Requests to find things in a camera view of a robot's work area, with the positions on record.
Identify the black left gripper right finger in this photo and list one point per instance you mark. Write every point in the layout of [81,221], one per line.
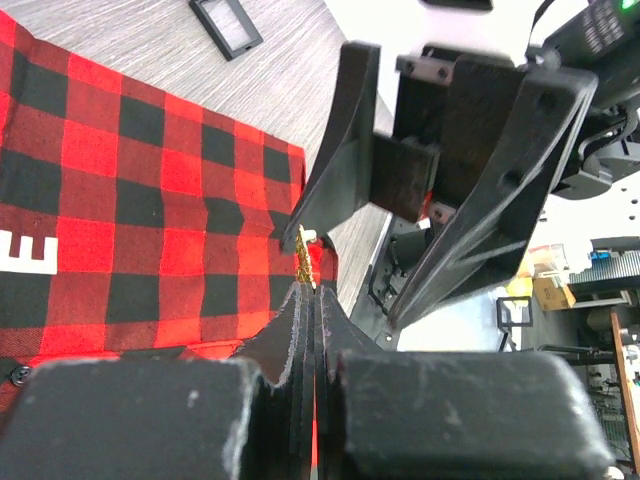
[447,415]

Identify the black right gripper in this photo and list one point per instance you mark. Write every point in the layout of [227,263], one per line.
[472,131]

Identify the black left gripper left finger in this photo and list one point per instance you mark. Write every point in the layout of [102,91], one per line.
[245,417]

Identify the gold maple leaf brooch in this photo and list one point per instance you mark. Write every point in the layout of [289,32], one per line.
[304,271]

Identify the red black plaid shirt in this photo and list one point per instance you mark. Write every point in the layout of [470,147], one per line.
[133,222]

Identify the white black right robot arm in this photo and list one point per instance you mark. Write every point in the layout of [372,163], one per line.
[603,39]

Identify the small black jewellery box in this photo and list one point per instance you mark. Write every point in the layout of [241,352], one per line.
[228,25]

